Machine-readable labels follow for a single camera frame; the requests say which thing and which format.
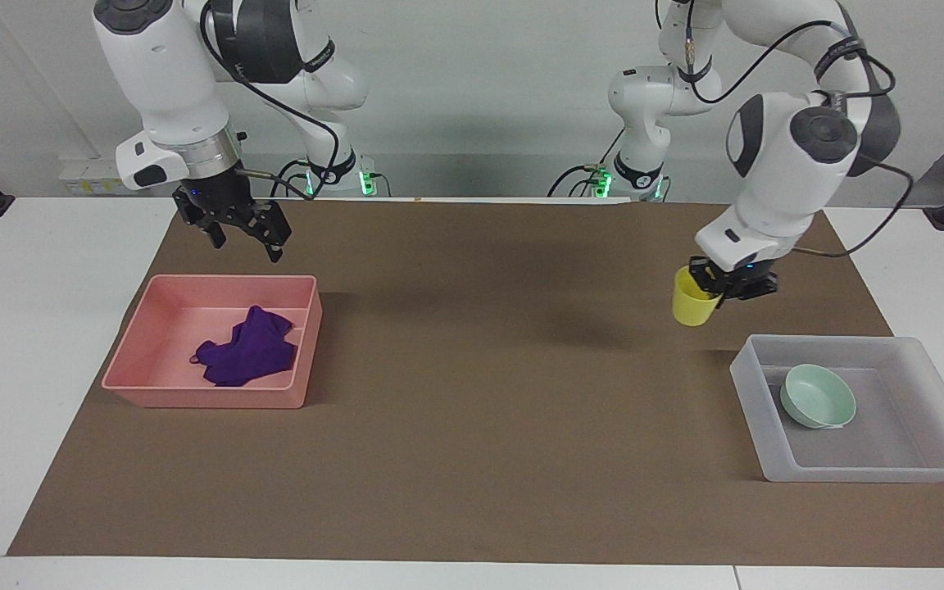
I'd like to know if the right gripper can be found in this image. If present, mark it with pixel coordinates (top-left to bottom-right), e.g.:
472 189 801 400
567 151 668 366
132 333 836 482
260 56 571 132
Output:
172 164 292 264

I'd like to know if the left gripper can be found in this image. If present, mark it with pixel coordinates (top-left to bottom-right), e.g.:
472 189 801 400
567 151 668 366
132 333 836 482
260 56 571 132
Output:
688 256 779 313

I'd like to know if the yellow cup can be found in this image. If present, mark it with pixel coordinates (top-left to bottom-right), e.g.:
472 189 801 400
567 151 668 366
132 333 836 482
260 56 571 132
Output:
672 266 724 328

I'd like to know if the purple cloth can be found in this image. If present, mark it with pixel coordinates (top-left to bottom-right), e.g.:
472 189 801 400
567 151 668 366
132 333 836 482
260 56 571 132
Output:
190 305 300 388

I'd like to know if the light green bowl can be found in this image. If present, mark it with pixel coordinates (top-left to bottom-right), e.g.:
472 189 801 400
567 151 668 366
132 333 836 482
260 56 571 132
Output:
779 363 858 431

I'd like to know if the pink plastic tray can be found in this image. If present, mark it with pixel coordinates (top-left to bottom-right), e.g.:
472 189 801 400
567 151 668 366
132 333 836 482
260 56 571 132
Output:
102 275 324 410

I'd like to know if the translucent plastic tray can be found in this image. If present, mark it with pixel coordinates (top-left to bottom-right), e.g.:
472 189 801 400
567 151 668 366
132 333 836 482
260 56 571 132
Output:
728 334 944 483

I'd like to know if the black cable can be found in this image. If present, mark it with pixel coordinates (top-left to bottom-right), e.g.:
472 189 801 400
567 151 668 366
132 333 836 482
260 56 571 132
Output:
547 131 627 198
679 0 899 107
199 0 343 200
790 154 917 260

